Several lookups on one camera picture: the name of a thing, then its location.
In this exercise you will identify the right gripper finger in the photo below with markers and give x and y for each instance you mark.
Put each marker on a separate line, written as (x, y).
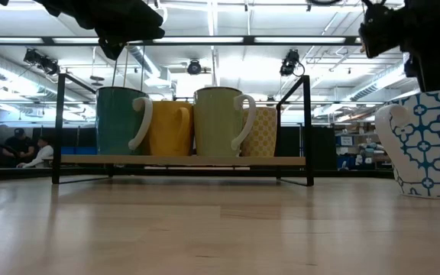
(437, 72)

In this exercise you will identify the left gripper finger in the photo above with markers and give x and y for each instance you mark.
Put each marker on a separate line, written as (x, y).
(143, 23)

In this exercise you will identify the white mug blue pattern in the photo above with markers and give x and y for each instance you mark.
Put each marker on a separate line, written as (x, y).
(434, 153)

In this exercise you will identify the plain yellow mug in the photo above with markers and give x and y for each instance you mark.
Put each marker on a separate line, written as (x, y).
(166, 130)

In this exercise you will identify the white mug yellow pattern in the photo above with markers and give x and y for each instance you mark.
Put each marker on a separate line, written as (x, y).
(262, 133)

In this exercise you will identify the round black ceiling device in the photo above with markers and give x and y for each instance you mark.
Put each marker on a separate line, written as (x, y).
(194, 67)

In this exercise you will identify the black ceiling spotlight cluster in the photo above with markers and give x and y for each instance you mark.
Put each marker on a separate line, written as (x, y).
(42, 62)

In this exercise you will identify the blue storage bins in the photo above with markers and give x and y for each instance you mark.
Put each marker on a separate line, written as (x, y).
(78, 150)

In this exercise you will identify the person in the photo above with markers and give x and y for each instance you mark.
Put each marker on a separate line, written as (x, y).
(20, 145)
(44, 153)

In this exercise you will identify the black aluminium rig frame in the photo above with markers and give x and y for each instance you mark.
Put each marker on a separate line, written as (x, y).
(248, 39)

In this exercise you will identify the black partition wall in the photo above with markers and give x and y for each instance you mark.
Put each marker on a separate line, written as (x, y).
(323, 149)

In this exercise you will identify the wooden shelf black metal frame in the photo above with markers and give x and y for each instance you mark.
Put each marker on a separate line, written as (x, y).
(182, 160)

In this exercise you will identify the black hanging ceiling camera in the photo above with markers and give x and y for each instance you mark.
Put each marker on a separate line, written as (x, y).
(289, 61)

